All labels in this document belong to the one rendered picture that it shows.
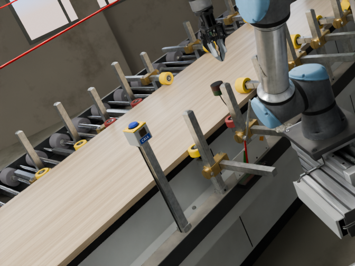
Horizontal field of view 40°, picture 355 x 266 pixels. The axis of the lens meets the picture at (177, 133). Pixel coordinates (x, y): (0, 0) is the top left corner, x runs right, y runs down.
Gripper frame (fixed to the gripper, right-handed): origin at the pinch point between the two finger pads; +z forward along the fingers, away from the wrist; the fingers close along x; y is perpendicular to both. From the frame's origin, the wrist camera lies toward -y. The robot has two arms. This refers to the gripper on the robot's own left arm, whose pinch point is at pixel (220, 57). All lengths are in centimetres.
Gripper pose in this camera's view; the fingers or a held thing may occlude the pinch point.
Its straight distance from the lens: 185.4
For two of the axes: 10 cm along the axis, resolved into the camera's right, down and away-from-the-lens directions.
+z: 3.8, 8.3, 4.1
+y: 2.4, 3.4, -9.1
